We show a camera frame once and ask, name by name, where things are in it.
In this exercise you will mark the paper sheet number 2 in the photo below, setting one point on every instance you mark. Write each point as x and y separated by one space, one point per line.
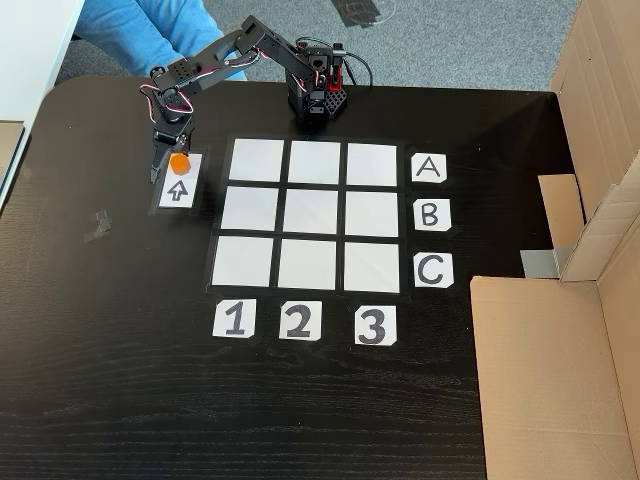
287 310

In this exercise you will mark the paper sheet letter C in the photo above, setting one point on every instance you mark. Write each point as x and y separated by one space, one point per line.
445 260

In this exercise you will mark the paper sheet number 3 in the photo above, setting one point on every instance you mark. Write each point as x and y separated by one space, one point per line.
362 325

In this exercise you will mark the paper sheet number 1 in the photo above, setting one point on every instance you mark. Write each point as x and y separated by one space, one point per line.
220 320

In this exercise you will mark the white grid square paper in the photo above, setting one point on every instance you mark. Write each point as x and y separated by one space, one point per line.
310 211
256 160
307 265
371 214
242 262
315 162
371 267
250 209
372 164

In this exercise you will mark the paper sheet letter B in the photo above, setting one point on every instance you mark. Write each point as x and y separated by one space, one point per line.
442 222

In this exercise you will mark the red black spring clamp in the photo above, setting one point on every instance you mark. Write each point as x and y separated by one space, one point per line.
337 75

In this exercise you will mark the paper sheet letter A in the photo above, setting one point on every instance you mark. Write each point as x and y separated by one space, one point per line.
417 177

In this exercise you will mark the white table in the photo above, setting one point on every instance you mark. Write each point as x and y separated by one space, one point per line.
30 50

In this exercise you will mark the person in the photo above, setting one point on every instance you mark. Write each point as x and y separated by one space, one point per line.
140 30

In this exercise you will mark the black floor tape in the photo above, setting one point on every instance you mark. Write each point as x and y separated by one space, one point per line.
360 11

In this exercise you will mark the white arrow paper sheet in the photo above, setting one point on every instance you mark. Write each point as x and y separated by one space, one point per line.
185 200

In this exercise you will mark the clear tape scraps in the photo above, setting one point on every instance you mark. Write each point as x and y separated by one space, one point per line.
100 227

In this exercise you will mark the large brown cardboard box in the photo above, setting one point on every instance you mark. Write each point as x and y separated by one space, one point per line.
540 375

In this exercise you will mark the round orange token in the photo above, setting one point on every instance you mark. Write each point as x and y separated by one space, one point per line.
179 164

